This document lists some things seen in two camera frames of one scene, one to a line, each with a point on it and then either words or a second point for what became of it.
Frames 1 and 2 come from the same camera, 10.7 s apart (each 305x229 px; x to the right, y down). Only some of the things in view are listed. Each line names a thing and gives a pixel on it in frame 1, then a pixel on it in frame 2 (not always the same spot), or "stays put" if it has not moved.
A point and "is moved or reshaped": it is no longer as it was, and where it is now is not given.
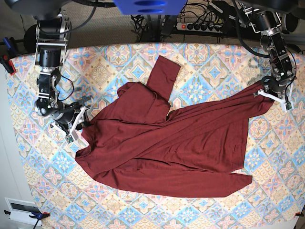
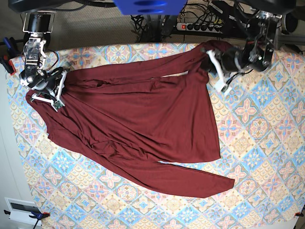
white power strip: (199, 27) stays put
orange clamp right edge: (299, 214) stays put
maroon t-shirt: (132, 144) is moved or reshaped
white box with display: (20, 211) stays put
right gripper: (274, 88) → (227, 62)
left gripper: (73, 115) → (52, 83)
